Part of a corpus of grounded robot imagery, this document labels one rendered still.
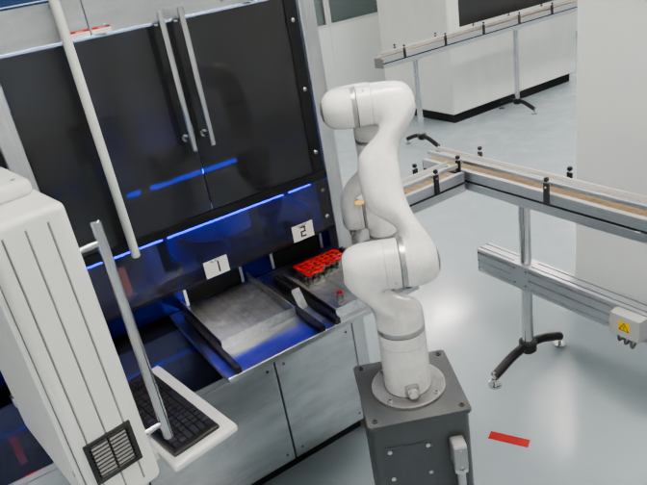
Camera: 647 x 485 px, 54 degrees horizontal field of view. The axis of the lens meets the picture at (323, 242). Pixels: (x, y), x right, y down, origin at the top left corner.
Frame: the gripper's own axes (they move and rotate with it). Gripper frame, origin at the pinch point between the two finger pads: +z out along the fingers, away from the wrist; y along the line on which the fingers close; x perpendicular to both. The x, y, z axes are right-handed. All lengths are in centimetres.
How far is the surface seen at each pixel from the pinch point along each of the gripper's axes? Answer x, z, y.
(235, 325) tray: -23, 4, 45
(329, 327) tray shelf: 0.5, 4.4, 24.2
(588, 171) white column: -34, 16, -144
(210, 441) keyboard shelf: 11, 12, 71
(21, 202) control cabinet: 6, -63, 92
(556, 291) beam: -4, 43, -85
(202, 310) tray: -40, 4, 49
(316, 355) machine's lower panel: -39, 42, 11
